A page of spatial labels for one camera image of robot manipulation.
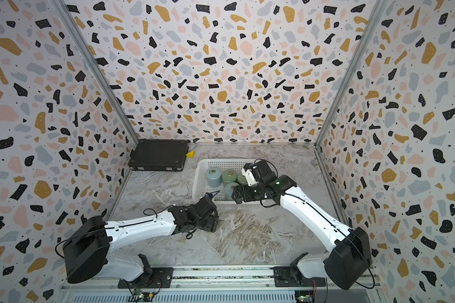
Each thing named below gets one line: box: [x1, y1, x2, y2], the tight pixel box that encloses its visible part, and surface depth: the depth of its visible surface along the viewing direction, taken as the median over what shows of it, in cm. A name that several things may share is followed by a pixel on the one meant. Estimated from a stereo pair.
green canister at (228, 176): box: [221, 169, 238, 186], surface depth 97 cm
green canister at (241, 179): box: [236, 171, 248, 185], surface depth 97 cm
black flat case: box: [127, 138, 189, 172], surface depth 114 cm
